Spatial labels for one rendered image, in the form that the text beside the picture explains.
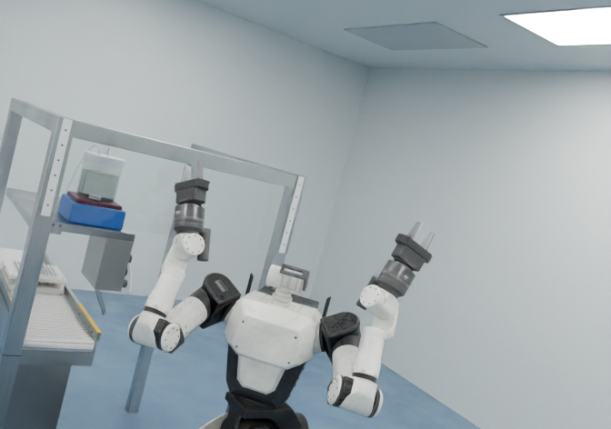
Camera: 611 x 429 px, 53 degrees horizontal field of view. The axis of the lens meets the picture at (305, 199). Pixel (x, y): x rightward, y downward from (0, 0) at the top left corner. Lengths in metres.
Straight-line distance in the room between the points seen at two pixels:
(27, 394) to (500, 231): 3.83
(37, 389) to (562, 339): 3.56
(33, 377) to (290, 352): 1.19
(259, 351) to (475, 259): 3.76
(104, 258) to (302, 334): 0.91
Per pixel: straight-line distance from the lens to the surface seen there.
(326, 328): 1.88
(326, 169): 6.95
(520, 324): 5.13
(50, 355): 2.56
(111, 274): 2.46
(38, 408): 2.76
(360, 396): 1.67
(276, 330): 1.85
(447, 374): 5.59
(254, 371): 1.91
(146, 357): 3.84
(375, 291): 1.71
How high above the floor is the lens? 1.69
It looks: 3 degrees down
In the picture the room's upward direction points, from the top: 15 degrees clockwise
